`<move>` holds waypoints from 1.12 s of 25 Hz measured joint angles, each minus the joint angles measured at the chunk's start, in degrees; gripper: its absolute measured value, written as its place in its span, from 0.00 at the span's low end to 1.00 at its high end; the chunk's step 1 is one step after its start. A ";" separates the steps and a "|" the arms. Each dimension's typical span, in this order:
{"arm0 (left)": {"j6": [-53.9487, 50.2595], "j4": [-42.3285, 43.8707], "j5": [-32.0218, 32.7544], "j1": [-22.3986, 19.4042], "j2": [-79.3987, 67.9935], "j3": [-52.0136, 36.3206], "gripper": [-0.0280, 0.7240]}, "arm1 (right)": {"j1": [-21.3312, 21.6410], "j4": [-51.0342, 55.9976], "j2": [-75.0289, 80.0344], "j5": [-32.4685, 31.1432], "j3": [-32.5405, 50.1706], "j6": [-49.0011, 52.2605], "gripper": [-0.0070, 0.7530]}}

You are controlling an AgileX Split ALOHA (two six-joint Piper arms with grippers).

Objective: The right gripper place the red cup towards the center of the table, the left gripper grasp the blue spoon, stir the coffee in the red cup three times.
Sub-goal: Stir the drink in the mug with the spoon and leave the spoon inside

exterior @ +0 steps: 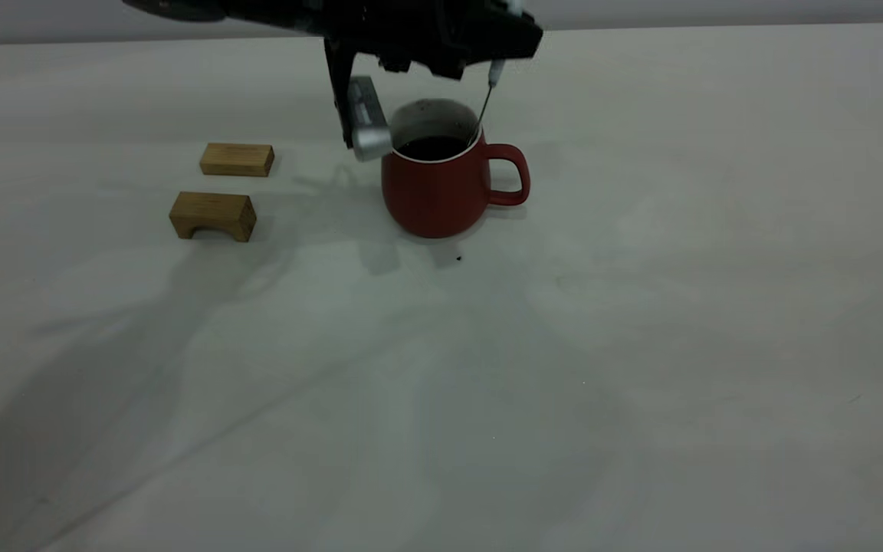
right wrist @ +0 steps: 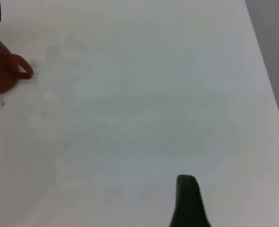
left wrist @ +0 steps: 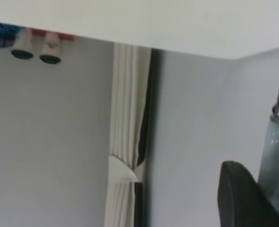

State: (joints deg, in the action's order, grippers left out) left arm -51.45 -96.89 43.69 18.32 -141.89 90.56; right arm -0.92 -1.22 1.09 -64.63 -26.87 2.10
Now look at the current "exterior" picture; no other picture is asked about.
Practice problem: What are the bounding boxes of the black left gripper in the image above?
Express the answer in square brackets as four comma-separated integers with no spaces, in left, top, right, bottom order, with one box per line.
[324,0,544,82]

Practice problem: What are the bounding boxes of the spoon with pale blue handle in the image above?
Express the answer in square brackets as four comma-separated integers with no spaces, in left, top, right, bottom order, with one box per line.
[475,0,524,148]

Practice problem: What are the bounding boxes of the red ceramic mug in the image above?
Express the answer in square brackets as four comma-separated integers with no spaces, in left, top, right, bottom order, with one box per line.
[381,98,531,239]

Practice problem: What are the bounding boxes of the flat wooden block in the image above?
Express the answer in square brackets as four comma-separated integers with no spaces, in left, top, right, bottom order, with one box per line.
[200,143,275,178]

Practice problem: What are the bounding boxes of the arched wooden block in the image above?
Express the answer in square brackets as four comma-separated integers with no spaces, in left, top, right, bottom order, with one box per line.
[169,192,258,243]

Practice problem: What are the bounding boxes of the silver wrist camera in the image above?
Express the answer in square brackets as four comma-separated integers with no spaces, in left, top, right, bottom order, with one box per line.
[324,38,394,163]

